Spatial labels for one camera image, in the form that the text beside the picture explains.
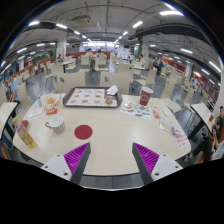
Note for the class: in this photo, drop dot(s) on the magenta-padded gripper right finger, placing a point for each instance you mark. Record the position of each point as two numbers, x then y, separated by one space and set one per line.
146 156

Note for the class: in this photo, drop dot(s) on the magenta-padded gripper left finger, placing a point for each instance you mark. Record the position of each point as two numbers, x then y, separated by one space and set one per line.
76 156

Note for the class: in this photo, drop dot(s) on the clear bottle with tan cap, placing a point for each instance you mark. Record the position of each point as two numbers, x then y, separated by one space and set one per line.
26 138

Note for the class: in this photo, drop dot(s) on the flat round red coaster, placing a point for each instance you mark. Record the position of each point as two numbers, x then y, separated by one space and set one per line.
83 132

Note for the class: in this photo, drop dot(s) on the clear plastic bag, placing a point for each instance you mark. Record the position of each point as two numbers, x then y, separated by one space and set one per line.
166 125

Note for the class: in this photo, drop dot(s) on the pink printed table sticker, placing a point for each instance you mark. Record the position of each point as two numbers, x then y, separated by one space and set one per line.
181 140

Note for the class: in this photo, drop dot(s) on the red sachet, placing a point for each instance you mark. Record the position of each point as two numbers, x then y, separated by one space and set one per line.
156 114

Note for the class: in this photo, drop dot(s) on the colourful printed leaflet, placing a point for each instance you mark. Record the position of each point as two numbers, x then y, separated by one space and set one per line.
136 110

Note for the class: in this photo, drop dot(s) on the small red sauce packet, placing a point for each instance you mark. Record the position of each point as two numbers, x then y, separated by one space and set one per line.
52 111

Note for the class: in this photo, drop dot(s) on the brown food tray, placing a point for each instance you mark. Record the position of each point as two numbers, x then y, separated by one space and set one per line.
86 97

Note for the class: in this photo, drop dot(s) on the white paper receipt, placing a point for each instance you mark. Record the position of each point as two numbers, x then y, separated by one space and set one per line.
34 113

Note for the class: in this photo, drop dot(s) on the red paper cup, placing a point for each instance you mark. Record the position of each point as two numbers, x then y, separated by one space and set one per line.
145 96

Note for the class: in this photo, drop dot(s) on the paper wrapper with fries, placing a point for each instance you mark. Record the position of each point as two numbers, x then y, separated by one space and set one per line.
51 101

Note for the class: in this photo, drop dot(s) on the small round bun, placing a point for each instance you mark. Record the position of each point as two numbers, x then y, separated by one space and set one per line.
109 101

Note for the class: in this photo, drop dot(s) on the small teal sanitizer bottle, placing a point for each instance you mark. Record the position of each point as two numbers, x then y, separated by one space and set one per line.
40 102

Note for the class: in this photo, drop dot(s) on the person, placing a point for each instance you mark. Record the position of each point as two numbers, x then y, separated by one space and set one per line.
89 53
215 146
158 64
218 125
100 53
13 88

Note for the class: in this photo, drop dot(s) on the beige neighbouring table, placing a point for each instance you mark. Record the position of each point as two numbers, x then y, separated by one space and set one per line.
203 111
6 113

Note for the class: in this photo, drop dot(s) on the white paper napkin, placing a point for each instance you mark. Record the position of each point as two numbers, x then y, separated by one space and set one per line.
112 90

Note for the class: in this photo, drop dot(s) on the beige chair with round hole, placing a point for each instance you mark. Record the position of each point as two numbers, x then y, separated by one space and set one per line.
115 80
70 81

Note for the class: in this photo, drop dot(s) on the beige chairs group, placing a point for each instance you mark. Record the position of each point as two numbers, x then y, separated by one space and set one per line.
151 76

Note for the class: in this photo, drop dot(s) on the ceiling air conditioner unit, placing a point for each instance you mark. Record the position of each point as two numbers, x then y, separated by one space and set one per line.
81 19

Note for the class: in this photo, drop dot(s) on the ceiling lights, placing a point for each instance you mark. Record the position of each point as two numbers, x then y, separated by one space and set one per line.
171 13

